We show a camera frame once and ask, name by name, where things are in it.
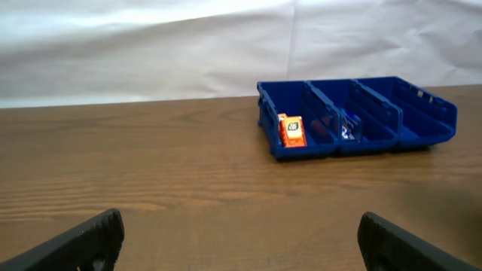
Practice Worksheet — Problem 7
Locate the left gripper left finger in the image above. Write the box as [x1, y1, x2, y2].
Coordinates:
[0, 209, 126, 271]

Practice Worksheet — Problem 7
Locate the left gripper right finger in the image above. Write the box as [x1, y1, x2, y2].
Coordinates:
[356, 211, 482, 271]

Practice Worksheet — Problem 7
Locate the blue candy pack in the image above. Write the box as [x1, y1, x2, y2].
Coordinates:
[340, 110, 358, 142]

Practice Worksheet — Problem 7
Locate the orange candy box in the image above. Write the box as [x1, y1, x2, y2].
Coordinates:
[282, 115, 308, 148]
[277, 112, 289, 146]

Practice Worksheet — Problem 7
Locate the blue tray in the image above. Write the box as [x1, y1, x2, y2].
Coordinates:
[257, 76, 459, 161]

